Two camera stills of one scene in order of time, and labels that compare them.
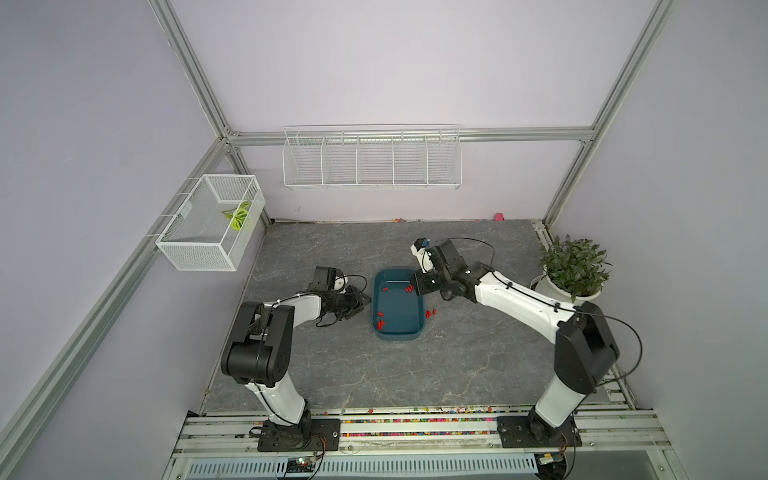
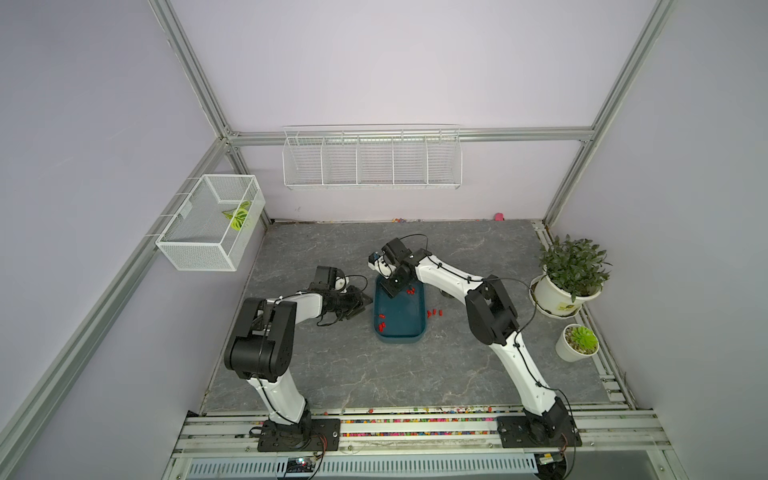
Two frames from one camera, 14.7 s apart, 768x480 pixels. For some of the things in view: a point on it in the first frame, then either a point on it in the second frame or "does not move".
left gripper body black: x=343 y=304 does not move
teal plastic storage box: x=398 y=307 does not move
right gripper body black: x=432 y=279 -> x=395 y=280
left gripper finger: x=362 y=299 does not move
